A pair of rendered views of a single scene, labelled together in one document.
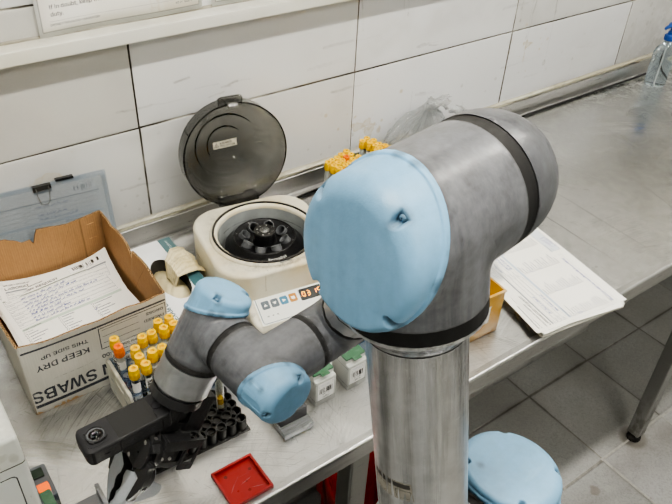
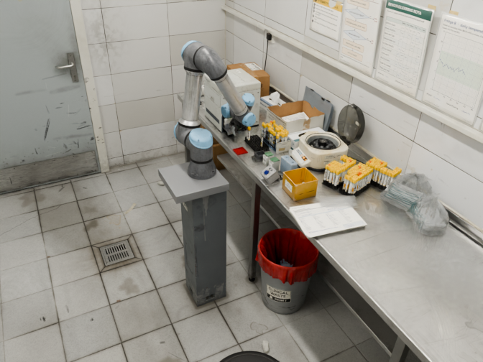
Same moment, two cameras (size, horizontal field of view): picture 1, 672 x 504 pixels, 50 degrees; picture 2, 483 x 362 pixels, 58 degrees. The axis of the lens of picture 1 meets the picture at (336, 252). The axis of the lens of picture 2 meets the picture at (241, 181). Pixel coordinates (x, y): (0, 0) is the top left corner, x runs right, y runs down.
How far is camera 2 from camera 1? 2.35 m
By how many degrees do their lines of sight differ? 77
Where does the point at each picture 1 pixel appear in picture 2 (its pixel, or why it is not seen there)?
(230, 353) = not seen: hidden behind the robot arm
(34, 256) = (311, 113)
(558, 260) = (336, 225)
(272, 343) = not seen: hidden behind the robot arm
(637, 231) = (369, 264)
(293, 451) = (248, 159)
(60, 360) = (270, 118)
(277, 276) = (302, 145)
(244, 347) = not seen: hidden behind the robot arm
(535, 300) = (307, 211)
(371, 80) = (419, 151)
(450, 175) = (192, 44)
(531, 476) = (197, 135)
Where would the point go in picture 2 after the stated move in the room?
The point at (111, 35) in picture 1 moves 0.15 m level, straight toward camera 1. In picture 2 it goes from (344, 68) to (318, 69)
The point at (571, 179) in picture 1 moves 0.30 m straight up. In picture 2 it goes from (419, 256) to (438, 200)
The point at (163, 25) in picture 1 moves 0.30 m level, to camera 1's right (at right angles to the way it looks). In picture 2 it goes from (355, 73) to (356, 94)
